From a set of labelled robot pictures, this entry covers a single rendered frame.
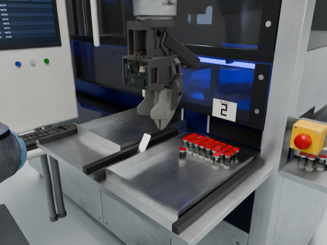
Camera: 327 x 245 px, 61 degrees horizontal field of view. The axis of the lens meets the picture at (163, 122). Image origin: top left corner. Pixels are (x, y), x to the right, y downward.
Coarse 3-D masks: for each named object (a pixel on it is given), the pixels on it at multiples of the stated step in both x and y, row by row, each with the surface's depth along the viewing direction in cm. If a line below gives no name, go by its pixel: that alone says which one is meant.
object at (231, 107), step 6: (216, 102) 90; (222, 102) 88; (228, 102) 87; (216, 108) 91; (228, 108) 87; (234, 108) 86; (216, 114) 91; (228, 114) 88; (234, 114) 87; (234, 120) 87
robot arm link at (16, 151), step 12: (0, 132) 67; (12, 132) 74; (0, 144) 67; (12, 144) 71; (24, 144) 75; (0, 156) 67; (12, 156) 70; (24, 156) 75; (0, 168) 67; (12, 168) 71; (0, 180) 68
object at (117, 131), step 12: (132, 108) 123; (96, 120) 111; (108, 120) 115; (120, 120) 119; (132, 120) 119; (144, 120) 119; (84, 132) 102; (96, 132) 107; (108, 132) 107; (120, 132) 107; (132, 132) 107; (144, 132) 107; (156, 132) 100; (108, 144) 93; (120, 144) 97; (132, 144) 92
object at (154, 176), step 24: (168, 144) 93; (120, 168) 79; (144, 168) 82; (168, 168) 82; (192, 168) 82; (240, 168) 77; (144, 192) 65; (168, 192) 70; (192, 192) 70; (168, 216) 61
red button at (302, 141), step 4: (296, 136) 72; (300, 136) 71; (304, 136) 71; (308, 136) 71; (296, 140) 72; (300, 140) 71; (304, 140) 71; (308, 140) 70; (296, 144) 72; (300, 144) 71; (304, 144) 71; (308, 144) 70; (300, 148) 72; (304, 148) 71
